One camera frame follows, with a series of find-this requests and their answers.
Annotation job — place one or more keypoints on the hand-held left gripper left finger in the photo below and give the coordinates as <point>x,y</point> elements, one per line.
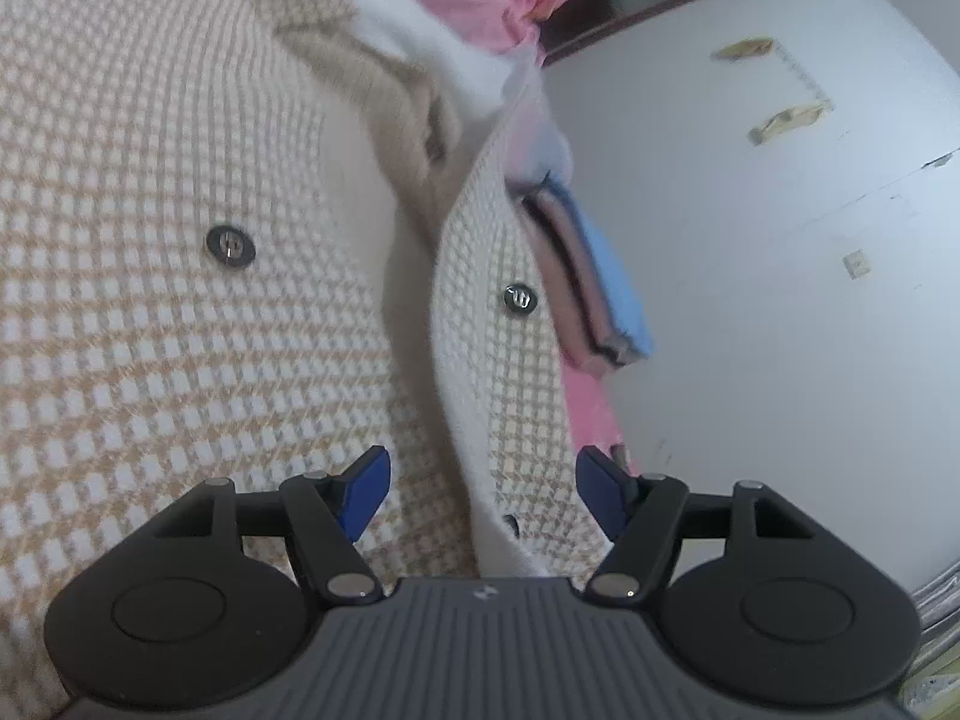
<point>367,491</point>

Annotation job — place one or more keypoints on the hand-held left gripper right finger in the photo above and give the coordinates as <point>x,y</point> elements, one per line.
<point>600,491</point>

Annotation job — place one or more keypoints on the beige white houndstooth jacket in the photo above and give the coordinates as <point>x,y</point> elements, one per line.
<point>187,352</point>

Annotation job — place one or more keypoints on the pink floral bed sheet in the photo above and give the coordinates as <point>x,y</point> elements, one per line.
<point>592,412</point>

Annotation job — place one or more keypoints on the pale pink folded garment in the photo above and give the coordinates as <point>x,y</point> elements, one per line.
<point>559,270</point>

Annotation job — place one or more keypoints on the grey striped cloth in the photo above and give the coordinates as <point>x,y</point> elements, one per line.
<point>937,604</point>

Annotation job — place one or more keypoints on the pink patterned quilt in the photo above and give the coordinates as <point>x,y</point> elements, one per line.
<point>480,0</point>

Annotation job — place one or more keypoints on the wall socket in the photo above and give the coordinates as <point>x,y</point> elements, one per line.
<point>856,263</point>

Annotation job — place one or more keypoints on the yellow wall decoration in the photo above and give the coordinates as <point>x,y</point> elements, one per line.
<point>742,49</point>
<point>787,121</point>

